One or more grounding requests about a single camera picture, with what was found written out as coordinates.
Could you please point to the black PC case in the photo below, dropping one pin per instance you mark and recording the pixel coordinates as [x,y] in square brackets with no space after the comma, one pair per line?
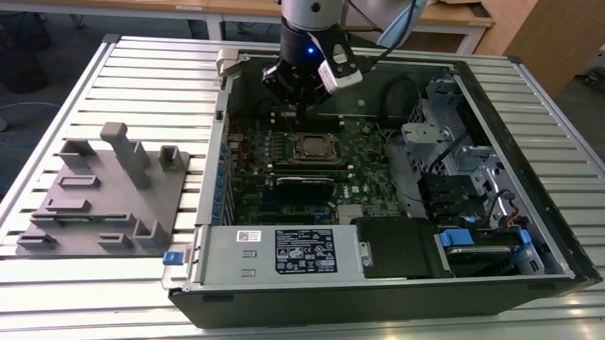
[330,308]

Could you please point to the silver-topped CPU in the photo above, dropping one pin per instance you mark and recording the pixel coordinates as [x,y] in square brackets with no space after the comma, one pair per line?
[317,146]

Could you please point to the silver metal drive cage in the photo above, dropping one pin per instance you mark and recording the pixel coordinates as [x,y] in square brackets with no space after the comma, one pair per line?
[425,134]

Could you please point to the black graphics card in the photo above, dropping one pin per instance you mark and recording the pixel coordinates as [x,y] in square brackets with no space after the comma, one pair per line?
[305,191]

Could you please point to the black office chair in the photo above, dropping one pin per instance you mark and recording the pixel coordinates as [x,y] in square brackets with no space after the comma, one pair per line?
[23,53]

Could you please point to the chair base with wheels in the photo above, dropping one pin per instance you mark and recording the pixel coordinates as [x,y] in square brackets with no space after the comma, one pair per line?
[595,74]

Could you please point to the green RAM stick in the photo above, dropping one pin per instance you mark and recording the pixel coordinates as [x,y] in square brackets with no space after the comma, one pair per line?
[312,174]
[81,220]

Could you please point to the small blue clip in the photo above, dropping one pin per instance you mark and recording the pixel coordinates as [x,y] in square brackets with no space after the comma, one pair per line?
[524,236]

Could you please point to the blue disk carrier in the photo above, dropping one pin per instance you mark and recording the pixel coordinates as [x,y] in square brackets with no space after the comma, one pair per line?
[456,237]

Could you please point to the wooden desk white frame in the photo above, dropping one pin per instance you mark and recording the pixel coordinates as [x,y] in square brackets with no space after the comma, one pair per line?
[142,3]
[449,17]

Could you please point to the black drive bay cover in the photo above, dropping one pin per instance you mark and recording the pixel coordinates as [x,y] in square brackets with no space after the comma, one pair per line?
[397,248]

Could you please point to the blue plastic latch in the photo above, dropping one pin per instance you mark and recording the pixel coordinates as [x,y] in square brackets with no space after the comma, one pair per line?
[173,258]

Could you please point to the grey parts rack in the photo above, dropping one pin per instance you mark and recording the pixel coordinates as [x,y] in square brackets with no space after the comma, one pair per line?
[118,212]

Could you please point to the silver chipset heatsink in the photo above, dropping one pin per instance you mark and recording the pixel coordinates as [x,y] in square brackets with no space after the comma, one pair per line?
[352,210]

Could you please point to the black plastic fan housing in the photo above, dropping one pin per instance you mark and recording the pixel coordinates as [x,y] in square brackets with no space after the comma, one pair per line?
[449,195]

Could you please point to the silver power supply unit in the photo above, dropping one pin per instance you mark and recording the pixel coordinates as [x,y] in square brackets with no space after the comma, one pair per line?
[222,262]

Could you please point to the green motherboard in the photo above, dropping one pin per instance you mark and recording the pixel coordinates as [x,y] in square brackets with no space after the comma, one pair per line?
[373,184]

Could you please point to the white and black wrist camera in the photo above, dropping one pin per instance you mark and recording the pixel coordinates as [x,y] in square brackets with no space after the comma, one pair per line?
[341,67]

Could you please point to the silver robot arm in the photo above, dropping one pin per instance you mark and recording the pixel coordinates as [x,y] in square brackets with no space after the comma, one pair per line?
[308,10]

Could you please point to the CPU socket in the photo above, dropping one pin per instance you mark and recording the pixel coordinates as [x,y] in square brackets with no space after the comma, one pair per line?
[317,161]

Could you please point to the black hard disk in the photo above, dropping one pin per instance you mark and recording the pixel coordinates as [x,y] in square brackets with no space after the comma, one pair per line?
[477,260]

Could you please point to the wooden cabinet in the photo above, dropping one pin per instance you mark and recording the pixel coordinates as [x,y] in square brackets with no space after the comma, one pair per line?
[544,35]

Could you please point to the grey case release latch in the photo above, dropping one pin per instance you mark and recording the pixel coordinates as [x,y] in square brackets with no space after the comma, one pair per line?
[226,62]

